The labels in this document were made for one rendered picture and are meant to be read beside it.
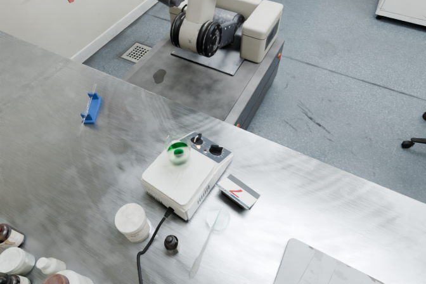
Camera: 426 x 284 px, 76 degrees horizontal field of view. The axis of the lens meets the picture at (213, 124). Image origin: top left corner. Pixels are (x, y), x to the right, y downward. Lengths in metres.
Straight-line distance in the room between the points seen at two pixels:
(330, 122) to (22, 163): 1.61
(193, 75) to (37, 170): 0.93
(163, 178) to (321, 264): 0.37
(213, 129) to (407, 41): 2.26
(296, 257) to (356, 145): 1.27
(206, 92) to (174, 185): 0.86
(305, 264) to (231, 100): 0.90
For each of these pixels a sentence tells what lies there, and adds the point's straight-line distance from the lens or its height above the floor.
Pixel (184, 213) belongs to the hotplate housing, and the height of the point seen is 0.81.
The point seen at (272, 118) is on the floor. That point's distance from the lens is 1.79.
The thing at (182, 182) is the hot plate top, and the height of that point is 0.84.
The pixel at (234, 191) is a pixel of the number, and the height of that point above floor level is 0.77.
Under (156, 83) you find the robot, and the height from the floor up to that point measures 0.37.
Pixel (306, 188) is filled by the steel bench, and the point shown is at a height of 0.75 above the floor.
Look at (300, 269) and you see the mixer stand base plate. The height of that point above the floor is 0.76.
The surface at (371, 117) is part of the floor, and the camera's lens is 2.02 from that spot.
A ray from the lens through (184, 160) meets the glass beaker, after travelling 0.57.
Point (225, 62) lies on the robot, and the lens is 1.55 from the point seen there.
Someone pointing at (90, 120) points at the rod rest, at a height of 0.76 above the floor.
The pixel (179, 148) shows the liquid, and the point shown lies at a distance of 0.59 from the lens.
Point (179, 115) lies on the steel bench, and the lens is 0.81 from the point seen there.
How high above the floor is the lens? 1.37
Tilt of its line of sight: 53 degrees down
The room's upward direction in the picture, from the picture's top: 1 degrees counter-clockwise
